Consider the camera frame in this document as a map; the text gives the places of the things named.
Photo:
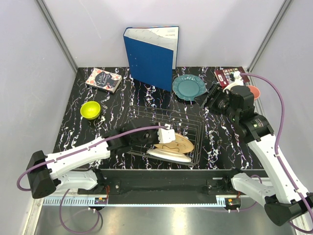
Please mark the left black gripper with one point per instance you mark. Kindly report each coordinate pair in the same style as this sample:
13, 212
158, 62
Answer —
156, 141

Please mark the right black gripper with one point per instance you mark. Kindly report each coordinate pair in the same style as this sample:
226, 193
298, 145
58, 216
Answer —
216, 93

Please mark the teal plate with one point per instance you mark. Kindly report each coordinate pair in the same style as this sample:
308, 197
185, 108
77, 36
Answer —
187, 87

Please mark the white plate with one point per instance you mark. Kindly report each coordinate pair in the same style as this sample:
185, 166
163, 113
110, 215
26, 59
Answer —
169, 155

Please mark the beige plate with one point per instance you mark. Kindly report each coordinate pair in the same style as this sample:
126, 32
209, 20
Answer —
181, 144

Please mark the tall pink cup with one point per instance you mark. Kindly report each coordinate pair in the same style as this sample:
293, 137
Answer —
255, 91

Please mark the yellow-green bowl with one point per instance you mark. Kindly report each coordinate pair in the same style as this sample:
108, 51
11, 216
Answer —
90, 110

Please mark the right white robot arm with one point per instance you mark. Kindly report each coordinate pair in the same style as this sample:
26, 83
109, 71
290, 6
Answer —
286, 199

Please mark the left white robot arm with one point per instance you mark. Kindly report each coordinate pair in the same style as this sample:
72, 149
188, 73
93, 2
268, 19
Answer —
46, 174

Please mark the dark red card box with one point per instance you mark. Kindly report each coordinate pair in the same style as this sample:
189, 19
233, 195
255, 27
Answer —
225, 76

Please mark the blue binder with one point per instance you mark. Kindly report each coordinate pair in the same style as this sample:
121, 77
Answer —
152, 54

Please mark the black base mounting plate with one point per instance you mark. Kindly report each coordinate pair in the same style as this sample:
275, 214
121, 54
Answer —
122, 181

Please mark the floral cover book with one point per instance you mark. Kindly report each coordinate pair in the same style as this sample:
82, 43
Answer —
104, 80

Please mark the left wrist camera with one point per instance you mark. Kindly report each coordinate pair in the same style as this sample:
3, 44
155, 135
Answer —
166, 134

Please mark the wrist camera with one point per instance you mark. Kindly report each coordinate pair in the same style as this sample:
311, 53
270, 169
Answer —
166, 134
238, 81

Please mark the wire dish rack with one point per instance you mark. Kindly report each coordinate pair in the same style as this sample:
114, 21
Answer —
190, 126

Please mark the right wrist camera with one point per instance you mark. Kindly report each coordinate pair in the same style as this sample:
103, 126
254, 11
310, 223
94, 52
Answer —
238, 81

